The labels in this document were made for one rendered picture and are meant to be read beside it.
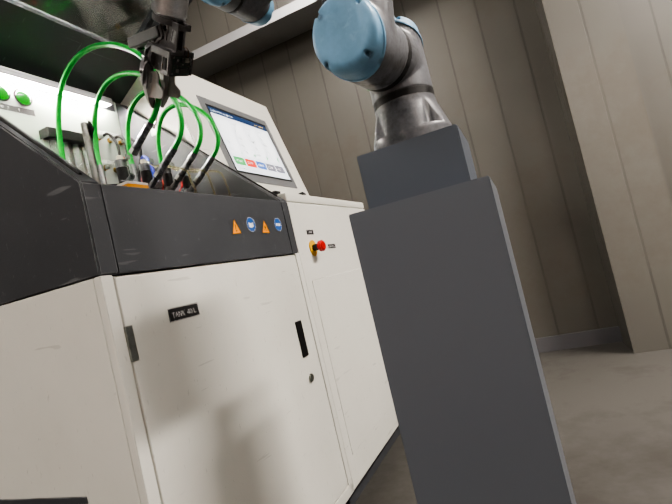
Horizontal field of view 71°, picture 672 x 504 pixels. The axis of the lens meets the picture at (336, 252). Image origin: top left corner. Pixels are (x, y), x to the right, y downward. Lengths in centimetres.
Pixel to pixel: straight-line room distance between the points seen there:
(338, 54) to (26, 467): 92
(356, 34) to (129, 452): 75
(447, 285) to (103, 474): 65
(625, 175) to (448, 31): 130
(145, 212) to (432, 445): 66
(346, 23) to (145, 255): 53
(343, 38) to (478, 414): 63
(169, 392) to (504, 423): 57
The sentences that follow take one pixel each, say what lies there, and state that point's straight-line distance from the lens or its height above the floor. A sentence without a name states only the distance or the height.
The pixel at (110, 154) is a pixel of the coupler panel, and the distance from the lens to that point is 173.
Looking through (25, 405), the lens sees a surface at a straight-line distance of 106.
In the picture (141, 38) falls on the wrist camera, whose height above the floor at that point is 133.
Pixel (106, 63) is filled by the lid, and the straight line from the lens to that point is 177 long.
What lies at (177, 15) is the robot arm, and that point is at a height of 132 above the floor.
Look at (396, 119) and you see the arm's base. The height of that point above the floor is 95.
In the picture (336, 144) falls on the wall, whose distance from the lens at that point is 314.
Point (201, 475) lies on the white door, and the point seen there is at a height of 40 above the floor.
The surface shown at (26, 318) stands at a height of 75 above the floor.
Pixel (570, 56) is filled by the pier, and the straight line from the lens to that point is 273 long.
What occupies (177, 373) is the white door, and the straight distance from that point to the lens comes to 94.
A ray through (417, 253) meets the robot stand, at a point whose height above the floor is 71.
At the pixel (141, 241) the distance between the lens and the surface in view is 93.
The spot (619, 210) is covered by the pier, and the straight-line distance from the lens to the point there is 262.
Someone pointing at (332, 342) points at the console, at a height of 50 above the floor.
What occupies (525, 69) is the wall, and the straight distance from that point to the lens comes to 301.
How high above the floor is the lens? 71
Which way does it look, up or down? 2 degrees up
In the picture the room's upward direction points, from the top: 13 degrees counter-clockwise
